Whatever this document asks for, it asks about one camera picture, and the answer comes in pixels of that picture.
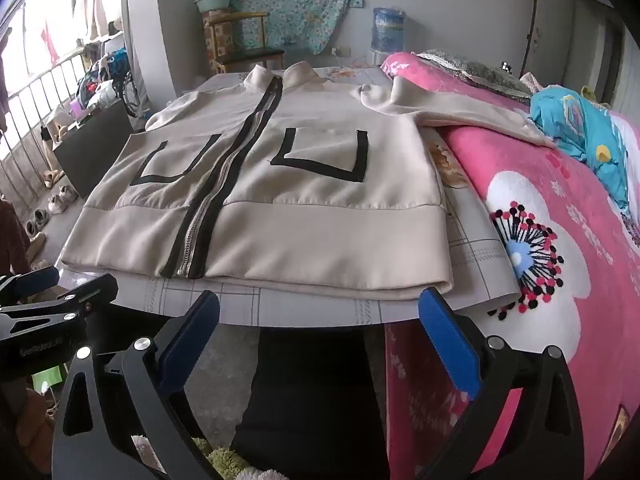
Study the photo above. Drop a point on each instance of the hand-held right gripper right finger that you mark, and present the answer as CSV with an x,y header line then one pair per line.
x,y
447,345

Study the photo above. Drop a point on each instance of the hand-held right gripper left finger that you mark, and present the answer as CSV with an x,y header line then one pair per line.
x,y
192,342

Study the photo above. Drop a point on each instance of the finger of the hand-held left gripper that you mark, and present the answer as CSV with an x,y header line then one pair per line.
x,y
75,302
39,281

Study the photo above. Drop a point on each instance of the beige zip jacket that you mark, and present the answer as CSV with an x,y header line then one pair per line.
x,y
310,195

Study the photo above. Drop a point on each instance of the grey shoe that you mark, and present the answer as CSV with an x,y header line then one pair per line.
x,y
40,216
31,227

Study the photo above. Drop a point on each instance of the white sneaker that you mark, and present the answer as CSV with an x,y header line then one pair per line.
x,y
56,205
67,193

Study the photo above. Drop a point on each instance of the checked floral tablecloth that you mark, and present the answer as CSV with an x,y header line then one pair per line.
x,y
280,306

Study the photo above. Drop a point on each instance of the tan slipper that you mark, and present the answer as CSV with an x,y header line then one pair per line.
x,y
58,175
48,181

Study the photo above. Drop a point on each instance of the green fluffy slipper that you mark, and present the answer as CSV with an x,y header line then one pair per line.
x,y
225,462

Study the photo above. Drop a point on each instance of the person's black trouser leg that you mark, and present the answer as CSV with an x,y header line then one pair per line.
x,y
310,400

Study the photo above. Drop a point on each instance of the black cabinet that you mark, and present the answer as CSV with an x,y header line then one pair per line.
x,y
95,150

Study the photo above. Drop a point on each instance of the metal window railing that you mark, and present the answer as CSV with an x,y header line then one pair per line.
x,y
35,110

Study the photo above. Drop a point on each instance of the pink floral blanket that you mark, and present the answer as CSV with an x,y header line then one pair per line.
x,y
500,160

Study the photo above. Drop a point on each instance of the white plastic bag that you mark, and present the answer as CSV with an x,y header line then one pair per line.
x,y
106,92

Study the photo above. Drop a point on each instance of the black spoked wheel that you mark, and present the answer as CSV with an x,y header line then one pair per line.
x,y
131,92

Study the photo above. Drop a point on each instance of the blue bag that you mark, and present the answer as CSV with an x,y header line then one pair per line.
x,y
118,62

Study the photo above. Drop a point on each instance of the hanging pink garment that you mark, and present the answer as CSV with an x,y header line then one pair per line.
x,y
50,40

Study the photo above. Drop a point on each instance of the blue printed quilt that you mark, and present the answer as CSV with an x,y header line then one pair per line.
x,y
570,115

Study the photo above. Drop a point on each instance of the hanging beige garment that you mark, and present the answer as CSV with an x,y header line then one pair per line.
x,y
91,12

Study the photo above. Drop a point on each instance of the grey patterned pillow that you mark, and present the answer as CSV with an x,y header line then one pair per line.
x,y
480,72

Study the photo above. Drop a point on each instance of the yellow green cloth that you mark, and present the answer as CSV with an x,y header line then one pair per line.
x,y
595,96

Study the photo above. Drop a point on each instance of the wooden chair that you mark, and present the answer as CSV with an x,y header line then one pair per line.
x,y
250,53

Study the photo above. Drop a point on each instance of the white water dispenser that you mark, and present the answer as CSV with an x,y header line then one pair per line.
x,y
380,57

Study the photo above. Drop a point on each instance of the blue water bottle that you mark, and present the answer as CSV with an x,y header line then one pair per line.
x,y
389,30

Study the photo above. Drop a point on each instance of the teal plastic basin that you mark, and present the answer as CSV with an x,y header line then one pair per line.
x,y
212,2

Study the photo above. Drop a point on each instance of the teal floral hanging cloth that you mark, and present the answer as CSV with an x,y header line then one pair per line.
x,y
300,0

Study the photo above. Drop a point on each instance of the white wall socket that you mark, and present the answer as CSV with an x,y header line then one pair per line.
x,y
341,51

